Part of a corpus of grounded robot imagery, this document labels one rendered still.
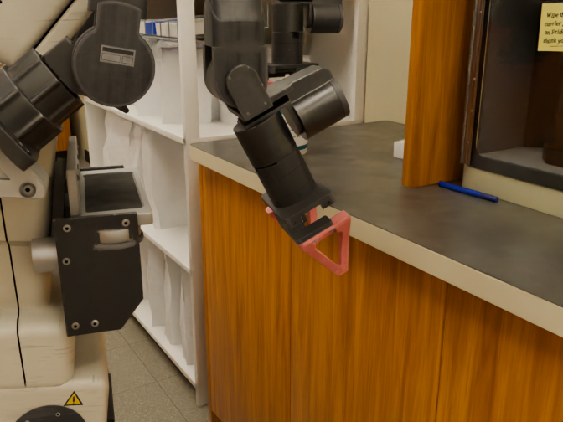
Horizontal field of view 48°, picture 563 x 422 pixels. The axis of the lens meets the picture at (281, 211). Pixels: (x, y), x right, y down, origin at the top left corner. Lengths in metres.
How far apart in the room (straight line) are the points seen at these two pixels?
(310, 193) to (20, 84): 0.33
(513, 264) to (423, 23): 0.51
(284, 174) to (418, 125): 0.60
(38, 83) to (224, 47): 0.18
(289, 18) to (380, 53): 1.02
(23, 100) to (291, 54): 0.61
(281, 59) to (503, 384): 0.65
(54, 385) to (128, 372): 1.55
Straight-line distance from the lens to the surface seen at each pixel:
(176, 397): 2.30
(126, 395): 2.34
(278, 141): 0.70
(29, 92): 0.66
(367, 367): 1.24
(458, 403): 1.08
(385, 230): 1.05
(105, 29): 0.63
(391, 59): 2.10
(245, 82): 0.67
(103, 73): 0.64
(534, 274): 0.94
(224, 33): 0.67
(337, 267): 0.74
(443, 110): 1.32
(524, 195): 1.23
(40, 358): 0.91
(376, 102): 2.16
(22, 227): 0.87
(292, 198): 0.72
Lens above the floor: 1.29
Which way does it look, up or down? 18 degrees down
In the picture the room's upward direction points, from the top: straight up
